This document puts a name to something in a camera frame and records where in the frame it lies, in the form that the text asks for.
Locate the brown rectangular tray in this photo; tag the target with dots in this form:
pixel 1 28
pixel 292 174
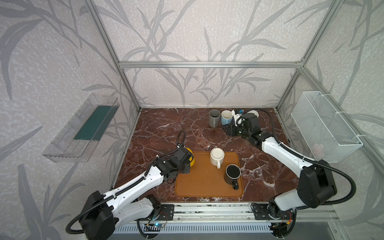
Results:
pixel 206 180

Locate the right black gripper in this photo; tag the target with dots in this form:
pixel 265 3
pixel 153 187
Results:
pixel 233 129

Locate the green circuit board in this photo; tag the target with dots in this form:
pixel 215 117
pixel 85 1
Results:
pixel 155 226

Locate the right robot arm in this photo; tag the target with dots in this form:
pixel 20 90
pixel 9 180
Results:
pixel 316 181

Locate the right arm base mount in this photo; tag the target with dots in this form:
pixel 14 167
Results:
pixel 270 212

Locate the aluminium front rail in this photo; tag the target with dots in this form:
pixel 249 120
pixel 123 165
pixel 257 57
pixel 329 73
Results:
pixel 239 212

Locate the light blue mug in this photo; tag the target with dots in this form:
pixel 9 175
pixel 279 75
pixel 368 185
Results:
pixel 226 117

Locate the cream white mug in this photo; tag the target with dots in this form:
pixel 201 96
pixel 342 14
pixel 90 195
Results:
pixel 217 157

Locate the black mug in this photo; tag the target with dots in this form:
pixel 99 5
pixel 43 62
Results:
pixel 232 175

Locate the white faceted mug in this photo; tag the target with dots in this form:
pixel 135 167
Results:
pixel 254 112

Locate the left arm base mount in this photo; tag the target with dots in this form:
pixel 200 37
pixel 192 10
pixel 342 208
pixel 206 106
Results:
pixel 162 213

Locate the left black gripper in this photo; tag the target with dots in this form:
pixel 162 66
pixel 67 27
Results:
pixel 183 161

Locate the grey mug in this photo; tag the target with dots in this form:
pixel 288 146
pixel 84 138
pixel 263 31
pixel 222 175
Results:
pixel 214 118

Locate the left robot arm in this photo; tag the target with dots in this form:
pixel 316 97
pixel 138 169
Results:
pixel 103 213

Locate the pink object in basket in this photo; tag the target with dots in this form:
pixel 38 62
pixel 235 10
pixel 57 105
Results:
pixel 318 151

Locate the yellow mug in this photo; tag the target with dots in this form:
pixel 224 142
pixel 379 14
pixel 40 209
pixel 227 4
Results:
pixel 192 159

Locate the clear plastic wall bin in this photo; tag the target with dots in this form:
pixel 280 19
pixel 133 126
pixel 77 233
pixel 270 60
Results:
pixel 79 138

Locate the white wire basket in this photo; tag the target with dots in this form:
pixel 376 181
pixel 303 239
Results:
pixel 320 123

